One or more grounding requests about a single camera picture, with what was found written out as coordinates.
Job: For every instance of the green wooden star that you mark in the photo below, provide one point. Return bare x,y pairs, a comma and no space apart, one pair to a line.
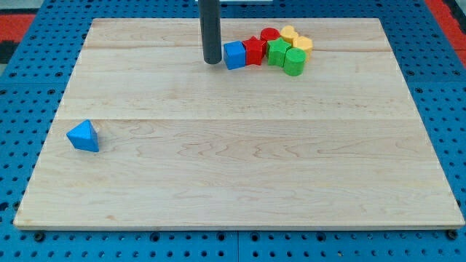
276,51

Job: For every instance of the blue wooden cube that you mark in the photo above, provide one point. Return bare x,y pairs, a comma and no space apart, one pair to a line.
234,55

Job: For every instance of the blue wooden triangle block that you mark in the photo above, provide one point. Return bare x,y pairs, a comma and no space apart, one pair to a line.
84,137

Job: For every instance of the light wooden board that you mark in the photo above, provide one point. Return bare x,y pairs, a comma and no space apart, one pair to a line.
184,145

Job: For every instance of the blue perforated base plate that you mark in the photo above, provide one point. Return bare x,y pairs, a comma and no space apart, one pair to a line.
33,83

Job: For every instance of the green wooden cylinder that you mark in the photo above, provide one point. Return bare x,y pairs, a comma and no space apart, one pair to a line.
294,61

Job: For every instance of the red wooden cylinder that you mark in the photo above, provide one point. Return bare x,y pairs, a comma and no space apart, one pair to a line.
269,34

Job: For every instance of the red wooden star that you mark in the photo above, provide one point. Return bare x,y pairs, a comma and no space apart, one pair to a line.
254,51

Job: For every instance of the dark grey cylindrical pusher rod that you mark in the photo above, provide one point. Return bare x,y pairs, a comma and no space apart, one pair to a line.
209,12

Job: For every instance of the yellow wooden hexagon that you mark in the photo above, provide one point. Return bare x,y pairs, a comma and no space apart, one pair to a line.
304,43

